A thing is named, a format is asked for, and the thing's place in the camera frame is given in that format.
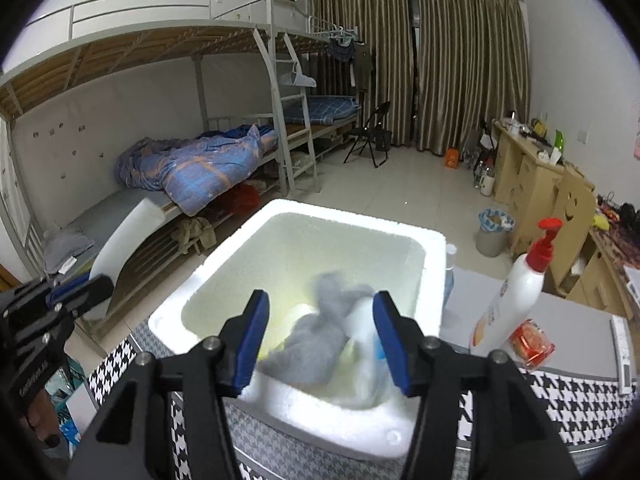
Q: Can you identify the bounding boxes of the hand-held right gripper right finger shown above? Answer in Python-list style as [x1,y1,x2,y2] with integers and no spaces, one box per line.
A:
[372,290,583,480]

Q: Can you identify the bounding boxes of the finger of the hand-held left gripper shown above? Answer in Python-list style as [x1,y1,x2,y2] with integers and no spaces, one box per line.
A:
[46,274,115,318]

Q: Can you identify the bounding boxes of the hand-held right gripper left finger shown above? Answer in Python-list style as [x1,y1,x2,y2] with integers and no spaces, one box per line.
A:
[65,289,271,480]

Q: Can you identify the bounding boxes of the white foam box lid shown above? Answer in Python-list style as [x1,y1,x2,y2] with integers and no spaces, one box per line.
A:
[89,197,167,322]

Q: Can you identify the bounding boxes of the grey towel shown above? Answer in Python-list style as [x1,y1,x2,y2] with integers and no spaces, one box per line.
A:
[259,271,377,392]

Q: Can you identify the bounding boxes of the white foam box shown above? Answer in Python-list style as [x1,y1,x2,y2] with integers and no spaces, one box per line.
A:
[147,199,447,458]

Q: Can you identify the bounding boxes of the person's left hand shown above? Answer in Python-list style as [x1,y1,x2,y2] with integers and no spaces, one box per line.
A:
[22,389,63,449]

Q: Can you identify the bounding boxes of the grey pillow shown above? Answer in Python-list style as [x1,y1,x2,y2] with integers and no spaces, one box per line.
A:
[42,227,96,274]

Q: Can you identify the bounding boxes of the blue patterned package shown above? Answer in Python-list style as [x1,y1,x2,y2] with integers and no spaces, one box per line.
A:
[47,357,85,443]

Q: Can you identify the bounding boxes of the grey mattress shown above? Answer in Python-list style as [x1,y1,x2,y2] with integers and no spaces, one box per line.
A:
[44,187,177,282]

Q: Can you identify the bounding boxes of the clear plastic bottle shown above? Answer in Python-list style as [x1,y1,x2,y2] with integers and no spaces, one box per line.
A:
[443,243,458,307]

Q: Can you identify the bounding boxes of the beige clothes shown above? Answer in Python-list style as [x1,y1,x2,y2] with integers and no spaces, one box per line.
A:
[170,217,217,257]

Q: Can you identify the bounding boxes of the white lotion bottle red pump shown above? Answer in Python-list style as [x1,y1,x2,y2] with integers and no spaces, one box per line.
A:
[469,217,564,357]

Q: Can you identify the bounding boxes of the red bag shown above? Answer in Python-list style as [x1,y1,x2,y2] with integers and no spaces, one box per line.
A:
[227,182,262,217]

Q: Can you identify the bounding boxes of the red snack packet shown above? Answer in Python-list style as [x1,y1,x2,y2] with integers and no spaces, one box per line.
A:
[510,320,556,374]

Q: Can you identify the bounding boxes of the grey trash bin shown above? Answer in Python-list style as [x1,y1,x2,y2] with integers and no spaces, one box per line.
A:
[475,207,516,259]

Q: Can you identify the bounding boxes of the blue plaid quilt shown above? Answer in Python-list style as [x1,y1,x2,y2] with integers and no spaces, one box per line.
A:
[115,124,279,217]

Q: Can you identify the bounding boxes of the houndstooth tablecloth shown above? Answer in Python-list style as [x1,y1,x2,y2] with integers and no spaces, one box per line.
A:
[87,330,623,480]

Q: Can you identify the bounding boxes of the black folding chair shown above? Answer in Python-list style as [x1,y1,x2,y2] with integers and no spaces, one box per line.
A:
[343,101,393,169]

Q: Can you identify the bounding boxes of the wooden desk with drawers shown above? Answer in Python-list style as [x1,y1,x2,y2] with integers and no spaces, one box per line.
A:
[492,117,597,262]

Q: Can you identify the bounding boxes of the white bunk ladder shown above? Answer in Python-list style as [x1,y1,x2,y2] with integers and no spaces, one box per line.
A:
[255,25,322,197]

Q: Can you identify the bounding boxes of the wooden smiley chair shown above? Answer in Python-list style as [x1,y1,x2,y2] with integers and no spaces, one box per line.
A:
[542,165,599,297]

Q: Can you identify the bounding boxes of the white remote control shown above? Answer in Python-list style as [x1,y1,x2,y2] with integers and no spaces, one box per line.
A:
[611,315,639,394]

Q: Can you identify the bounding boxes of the blue bed sheet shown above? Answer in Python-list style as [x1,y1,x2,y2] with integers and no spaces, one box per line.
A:
[304,95,362,126]

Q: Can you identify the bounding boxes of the large white metal bunk bed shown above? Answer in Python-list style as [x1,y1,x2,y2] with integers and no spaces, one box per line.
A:
[0,0,321,341]

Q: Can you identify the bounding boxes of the cluttered desk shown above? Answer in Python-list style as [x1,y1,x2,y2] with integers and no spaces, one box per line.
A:
[589,195,640,312]

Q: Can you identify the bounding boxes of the white plastic hanger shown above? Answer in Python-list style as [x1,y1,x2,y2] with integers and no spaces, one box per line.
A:
[277,61,319,89]

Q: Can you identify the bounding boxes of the brown curtain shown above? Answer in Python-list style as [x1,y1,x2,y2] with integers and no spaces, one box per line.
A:
[417,0,531,154]
[306,0,417,149]

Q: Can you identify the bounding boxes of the dark hanging clothes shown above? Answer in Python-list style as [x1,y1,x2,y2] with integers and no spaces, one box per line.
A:
[327,40,377,92]

